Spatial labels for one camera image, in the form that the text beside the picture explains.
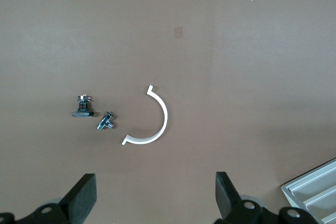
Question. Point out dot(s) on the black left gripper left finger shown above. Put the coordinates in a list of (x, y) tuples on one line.
[(78, 197)]

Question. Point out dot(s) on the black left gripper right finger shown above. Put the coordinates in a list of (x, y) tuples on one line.
[(228, 197)]

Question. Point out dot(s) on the white plastic drawer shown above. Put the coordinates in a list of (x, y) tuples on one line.
[(320, 184), (328, 203), (331, 218)]

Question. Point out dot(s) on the white drawer cabinet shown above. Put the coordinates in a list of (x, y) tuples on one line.
[(286, 190)]

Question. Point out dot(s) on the small metal connector part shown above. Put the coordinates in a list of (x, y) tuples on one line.
[(105, 123)]

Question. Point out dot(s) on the black flat-head switch component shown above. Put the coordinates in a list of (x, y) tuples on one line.
[(82, 113)]

